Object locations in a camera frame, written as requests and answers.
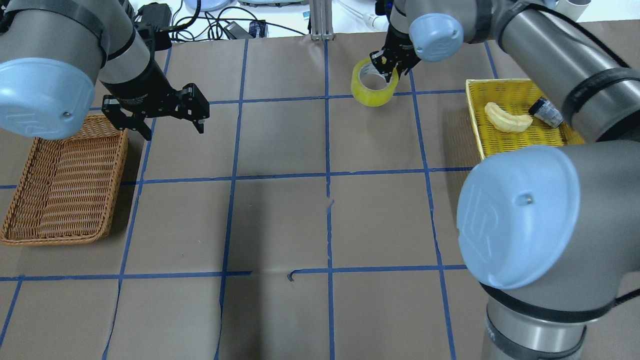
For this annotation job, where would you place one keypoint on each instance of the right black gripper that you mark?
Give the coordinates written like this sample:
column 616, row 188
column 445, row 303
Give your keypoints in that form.
column 398, row 48

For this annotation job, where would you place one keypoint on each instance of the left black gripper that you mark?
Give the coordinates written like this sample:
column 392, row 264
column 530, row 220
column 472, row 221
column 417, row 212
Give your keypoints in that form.
column 141, row 88

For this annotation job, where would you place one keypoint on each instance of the yellow tape roll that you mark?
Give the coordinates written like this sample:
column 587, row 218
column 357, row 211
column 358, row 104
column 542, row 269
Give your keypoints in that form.
column 368, row 87

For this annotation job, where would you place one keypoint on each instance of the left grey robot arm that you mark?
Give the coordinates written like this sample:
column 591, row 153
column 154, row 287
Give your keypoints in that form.
column 53, row 52

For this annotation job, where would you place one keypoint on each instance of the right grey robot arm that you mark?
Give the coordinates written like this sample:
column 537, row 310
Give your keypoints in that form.
column 377, row 234

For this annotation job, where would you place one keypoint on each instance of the black power adapter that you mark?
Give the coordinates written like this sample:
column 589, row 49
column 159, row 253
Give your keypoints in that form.
column 234, row 31

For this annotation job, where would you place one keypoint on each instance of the brown wicker basket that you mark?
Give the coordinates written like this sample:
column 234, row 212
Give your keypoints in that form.
column 69, row 188

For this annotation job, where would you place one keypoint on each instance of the yellow mesh tray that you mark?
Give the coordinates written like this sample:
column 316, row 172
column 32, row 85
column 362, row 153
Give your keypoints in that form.
column 515, row 96

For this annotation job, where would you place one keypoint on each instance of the croissant shaped bread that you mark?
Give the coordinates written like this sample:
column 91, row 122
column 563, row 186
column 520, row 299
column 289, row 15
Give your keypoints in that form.
column 506, row 122

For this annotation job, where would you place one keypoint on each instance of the small black capped jar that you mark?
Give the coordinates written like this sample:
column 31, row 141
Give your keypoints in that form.
column 545, row 111

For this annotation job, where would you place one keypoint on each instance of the aluminium profile post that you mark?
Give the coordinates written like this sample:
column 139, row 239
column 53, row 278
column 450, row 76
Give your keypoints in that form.
column 321, row 20

